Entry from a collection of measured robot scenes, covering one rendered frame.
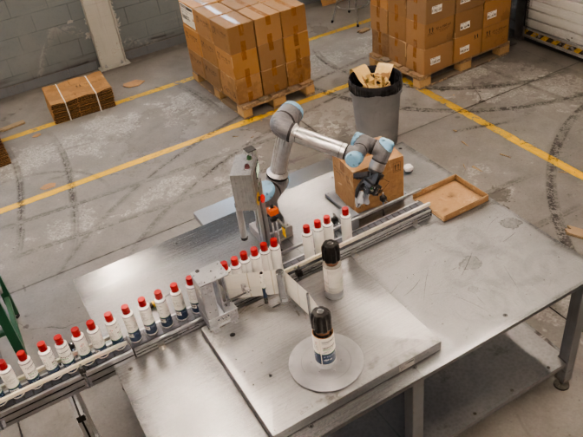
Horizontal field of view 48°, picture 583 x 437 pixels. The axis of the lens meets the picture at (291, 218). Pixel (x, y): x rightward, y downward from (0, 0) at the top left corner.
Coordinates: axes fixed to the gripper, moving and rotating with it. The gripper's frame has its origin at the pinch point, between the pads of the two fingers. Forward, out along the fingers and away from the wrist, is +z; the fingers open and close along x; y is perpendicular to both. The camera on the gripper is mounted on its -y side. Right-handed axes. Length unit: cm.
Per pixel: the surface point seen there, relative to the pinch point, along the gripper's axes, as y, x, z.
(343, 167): -28.3, 7.9, -7.6
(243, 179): 0, -68, -5
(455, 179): -11, 74, -17
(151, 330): 4, -90, 70
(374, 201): -16.2, 27.0, 4.2
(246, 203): 0, -62, 6
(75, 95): -432, -2, 103
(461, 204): 8, 64, -11
